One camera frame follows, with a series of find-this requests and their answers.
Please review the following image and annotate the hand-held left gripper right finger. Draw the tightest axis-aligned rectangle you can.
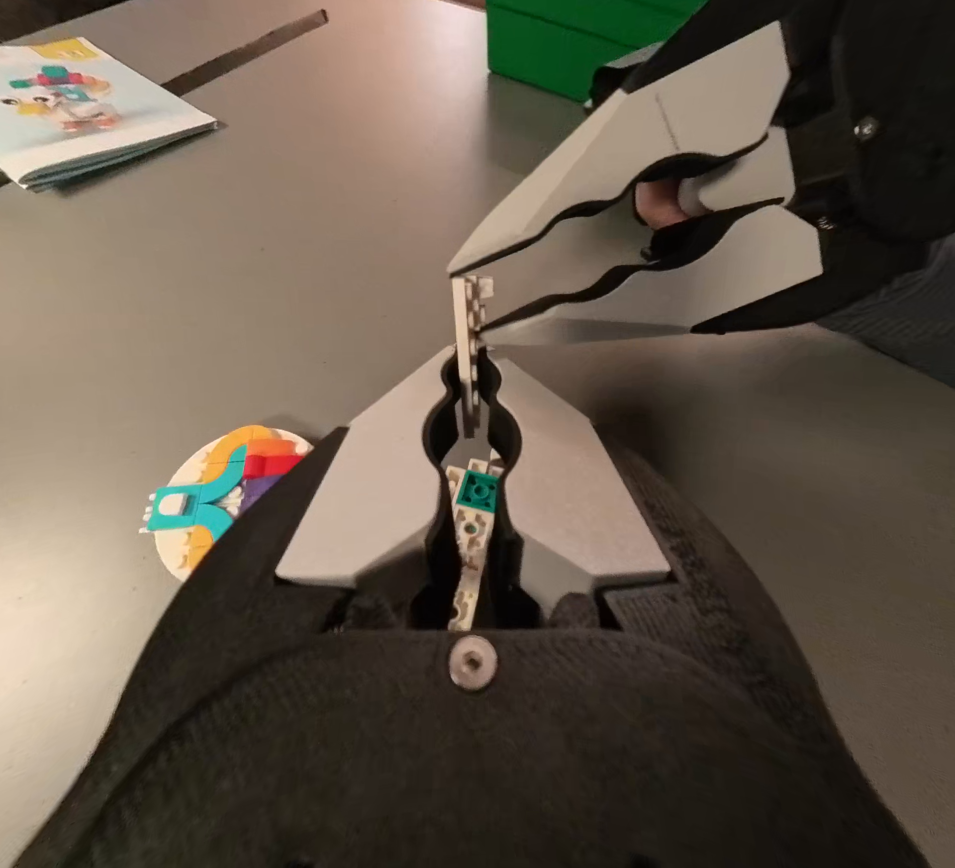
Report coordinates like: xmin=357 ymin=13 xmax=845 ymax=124
xmin=479 ymin=353 xmax=674 ymax=626

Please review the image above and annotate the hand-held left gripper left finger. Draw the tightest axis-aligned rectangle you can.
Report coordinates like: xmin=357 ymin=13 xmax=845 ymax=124
xmin=275 ymin=348 xmax=462 ymax=629

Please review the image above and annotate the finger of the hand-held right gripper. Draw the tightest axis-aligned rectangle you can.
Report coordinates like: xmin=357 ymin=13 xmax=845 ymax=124
xmin=446 ymin=19 xmax=797 ymax=277
xmin=479 ymin=200 xmax=823 ymax=348

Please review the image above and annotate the white brick assembly teal brick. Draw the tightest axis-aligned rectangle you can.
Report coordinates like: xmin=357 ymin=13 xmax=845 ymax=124
xmin=446 ymin=456 xmax=507 ymax=632

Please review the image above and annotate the person's right hand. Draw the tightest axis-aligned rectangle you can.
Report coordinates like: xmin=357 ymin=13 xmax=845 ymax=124
xmin=639 ymin=176 xmax=691 ymax=229

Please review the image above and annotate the green divided plastic bin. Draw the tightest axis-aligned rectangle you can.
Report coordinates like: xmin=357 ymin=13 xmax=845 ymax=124
xmin=481 ymin=0 xmax=892 ymax=102

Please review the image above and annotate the round rainbow brick plate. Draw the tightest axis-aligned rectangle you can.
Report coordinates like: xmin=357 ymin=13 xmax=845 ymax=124
xmin=138 ymin=424 xmax=318 ymax=581

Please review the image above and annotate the person's leg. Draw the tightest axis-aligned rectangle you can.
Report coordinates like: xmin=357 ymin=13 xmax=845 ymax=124
xmin=813 ymin=234 xmax=955 ymax=391

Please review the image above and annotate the instruction booklet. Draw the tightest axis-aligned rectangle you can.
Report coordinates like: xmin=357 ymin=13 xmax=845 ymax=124
xmin=0 ymin=36 xmax=219 ymax=193

